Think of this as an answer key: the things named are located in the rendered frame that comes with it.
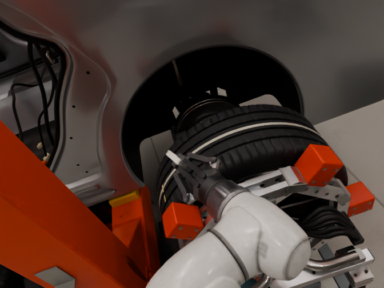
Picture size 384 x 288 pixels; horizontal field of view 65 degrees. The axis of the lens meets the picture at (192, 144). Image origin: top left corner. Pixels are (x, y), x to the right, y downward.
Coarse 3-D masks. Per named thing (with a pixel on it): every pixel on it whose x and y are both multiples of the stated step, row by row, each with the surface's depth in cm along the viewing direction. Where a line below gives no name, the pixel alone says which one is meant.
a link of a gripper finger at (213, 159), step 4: (188, 156) 75; (192, 156) 74; (196, 156) 73; (200, 156) 72; (196, 160) 74; (200, 160) 71; (204, 160) 71; (208, 160) 70; (212, 160) 69; (216, 160) 68; (208, 164) 71; (220, 164) 70
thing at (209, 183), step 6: (210, 174) 67; (216, 174) 65; (198, 180) 69; (204, 180) 64; (210, 180) 63; (216, 180) 63; (222, 180) 63; (192, 186) 69; (204, 186) 63; (210, 186) 62; (198, 192) 64; (204, 192) 63; (198, 198) 66; (204, 198) 62; (204, 204) 64
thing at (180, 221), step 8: (168, 208) 85; (176, 208) 83; (184, 208) 85; (192, 208) 86; (168, 216) 84; (176, 216) 81; (184, 216) 82; (192, 216) 84; (200, 216) 85; (168, 224) 83; (176, 224) 79; (184, 224) 80; (192, 224) 82; (200, 224) 83; (168, 232) 82; (176, 232) 82; (184, 232) 82; (192, 232) 83
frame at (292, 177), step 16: (272, 176) 82; (288, 176) 80; (256, 192) 80; (272, 192) 79; (288, 192) 80; (304, 192) 82; (320, 192) 84; (336, 192) 86; (336, 208) 93; (208, 224) 82; (192, 240) 87; (320, 240) 107
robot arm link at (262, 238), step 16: (224, 208) 56; (240, 208) 53; (256, 208) 52; (272, 208) 52; (224, 224) 51; (240, 224) 50; (256, 224) 49; (272, 224) 48; (288, 224) 48; (224, 240) 49; (240, 240) 48; (256, 240) 48; (272, 240) 47; (288, 240) 46; (304, 240) 47; (240, 256) 47; (256, 256) 48; (272, 256) 46; (288, 256) 45; (304, 256) 47; (256, 272) 49; (272, 272) 47; (288, 272) 46
